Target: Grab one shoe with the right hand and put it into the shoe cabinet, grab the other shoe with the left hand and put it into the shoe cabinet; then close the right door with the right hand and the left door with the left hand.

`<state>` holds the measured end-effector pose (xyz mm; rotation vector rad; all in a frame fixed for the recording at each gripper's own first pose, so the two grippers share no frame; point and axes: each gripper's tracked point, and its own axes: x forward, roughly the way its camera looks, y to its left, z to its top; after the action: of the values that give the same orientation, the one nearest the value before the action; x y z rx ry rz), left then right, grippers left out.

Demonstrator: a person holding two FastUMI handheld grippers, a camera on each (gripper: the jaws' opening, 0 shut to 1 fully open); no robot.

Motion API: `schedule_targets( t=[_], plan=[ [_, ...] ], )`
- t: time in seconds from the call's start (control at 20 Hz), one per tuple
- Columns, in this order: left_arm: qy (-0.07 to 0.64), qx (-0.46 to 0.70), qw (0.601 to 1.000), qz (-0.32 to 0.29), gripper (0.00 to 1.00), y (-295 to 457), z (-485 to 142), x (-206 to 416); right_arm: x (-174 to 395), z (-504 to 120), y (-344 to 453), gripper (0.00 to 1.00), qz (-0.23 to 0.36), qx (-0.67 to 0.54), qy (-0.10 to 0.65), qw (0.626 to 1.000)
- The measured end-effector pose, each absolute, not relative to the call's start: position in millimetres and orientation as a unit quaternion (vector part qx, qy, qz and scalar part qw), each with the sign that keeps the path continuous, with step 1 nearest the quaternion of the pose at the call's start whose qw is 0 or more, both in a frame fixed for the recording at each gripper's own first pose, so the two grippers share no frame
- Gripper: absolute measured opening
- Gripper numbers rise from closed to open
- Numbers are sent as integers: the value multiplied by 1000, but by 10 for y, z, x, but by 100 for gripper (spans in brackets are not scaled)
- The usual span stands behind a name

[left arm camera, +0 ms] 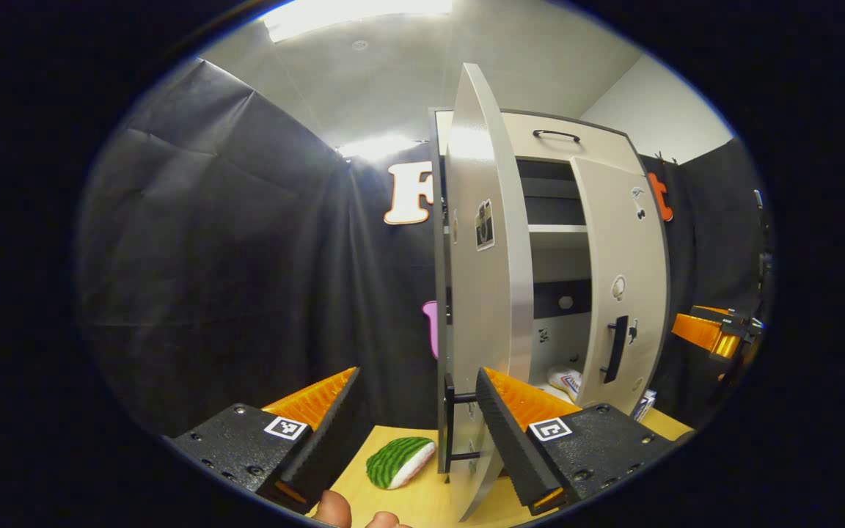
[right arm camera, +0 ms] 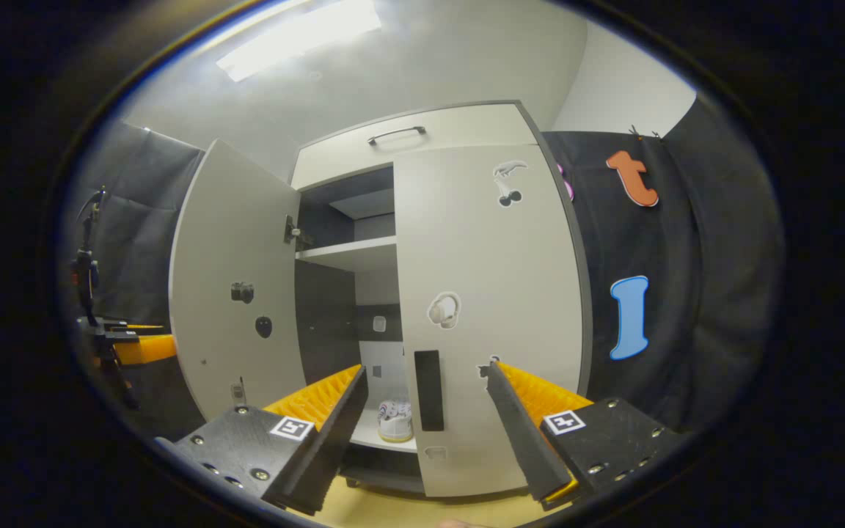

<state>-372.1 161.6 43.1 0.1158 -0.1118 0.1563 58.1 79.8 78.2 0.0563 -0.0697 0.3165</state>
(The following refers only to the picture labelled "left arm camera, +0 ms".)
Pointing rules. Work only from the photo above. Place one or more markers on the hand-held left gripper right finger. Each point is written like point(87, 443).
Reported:
point(510, 440)

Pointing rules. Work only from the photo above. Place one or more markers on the black backdrop cloth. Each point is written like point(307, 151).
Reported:
point(708, 235)
point(210, 257)

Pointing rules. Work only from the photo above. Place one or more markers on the watermelon slice plush toy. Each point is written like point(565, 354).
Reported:
point(397, 463)

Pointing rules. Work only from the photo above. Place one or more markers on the white striped canvas shoe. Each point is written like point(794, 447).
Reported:
point(565, 381)

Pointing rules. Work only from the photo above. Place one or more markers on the white cabinet door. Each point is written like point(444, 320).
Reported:
point(642, 257)
point(488, 308)

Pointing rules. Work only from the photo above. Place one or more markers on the white shoe cabinet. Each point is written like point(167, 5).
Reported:
point(558, 257)

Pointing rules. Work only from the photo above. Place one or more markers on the white cabinet drawer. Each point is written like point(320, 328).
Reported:
point(598, 143)

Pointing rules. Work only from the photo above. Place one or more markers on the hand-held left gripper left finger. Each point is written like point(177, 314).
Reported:
point(320, 447)

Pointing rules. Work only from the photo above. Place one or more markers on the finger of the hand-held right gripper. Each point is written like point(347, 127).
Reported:
point(701, 334)
point(723, 315)

